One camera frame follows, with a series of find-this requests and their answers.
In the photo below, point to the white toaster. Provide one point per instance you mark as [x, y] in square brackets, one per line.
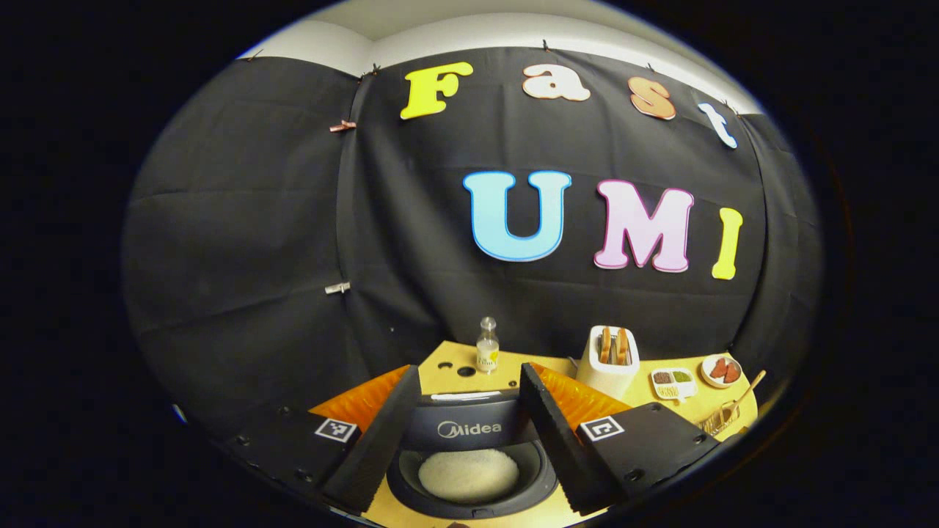
[605, 378]

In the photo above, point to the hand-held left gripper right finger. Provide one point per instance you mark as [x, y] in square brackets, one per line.
[557, 451]

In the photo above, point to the small glass bottle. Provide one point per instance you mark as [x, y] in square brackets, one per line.
[488, 356]

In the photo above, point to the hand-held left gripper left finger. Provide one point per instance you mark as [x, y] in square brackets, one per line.
[378, 444]

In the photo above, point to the white divided grain dish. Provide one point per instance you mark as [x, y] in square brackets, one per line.
[673, 387]

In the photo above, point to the wooden spoon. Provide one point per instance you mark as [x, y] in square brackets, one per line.
[748, 389]

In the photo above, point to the black backdrop cloth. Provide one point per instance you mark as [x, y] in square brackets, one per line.
[257, 220]

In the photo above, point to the white rice heap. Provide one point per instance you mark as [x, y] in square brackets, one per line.
[469, 477]

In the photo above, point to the silver cloth clip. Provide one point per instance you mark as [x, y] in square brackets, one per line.
[337, 288]

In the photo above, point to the toast bread slice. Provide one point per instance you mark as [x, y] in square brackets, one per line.
[606, 346]
[623, 347]

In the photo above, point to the grey black rice cooker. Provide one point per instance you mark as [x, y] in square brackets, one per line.
[469, 429]

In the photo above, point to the white round plate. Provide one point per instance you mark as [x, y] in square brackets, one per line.
[706, 372]

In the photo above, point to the red meat slice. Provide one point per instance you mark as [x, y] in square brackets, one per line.
[718, 369]
[732, 372]

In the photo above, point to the red cloth clip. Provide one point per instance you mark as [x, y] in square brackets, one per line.
[342, 126]

